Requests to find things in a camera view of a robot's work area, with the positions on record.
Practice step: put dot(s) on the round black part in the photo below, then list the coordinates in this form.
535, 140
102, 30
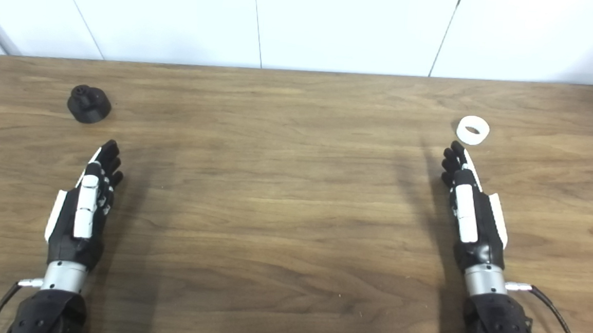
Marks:
90, 106

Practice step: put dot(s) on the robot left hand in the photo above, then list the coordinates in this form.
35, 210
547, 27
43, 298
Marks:
63, 234

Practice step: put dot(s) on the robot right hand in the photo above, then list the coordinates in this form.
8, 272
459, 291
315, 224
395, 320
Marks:
485, 240

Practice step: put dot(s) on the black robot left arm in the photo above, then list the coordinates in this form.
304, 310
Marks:
51, 311

